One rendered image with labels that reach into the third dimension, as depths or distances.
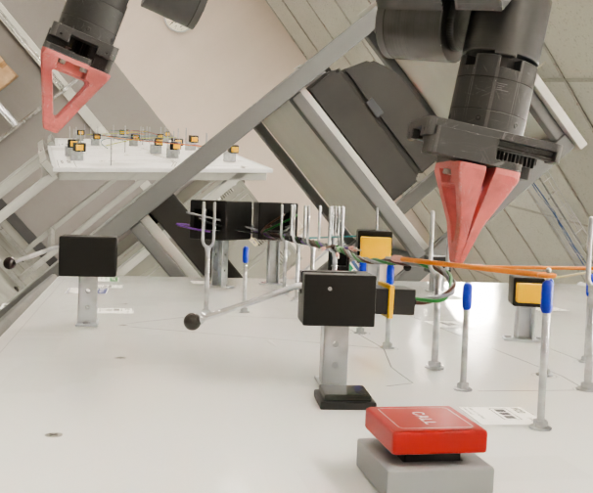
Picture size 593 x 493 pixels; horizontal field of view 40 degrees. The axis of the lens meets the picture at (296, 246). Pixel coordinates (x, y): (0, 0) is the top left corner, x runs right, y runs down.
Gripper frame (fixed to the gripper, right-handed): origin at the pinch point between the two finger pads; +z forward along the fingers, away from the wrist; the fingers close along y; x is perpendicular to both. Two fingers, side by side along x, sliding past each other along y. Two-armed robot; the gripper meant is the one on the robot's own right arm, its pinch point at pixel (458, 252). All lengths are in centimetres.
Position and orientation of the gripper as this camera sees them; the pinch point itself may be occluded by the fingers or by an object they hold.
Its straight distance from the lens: 62.8
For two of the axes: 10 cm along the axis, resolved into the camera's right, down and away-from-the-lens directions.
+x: 1.0, 0.6, -9.9
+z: -2.0, 9.8, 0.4
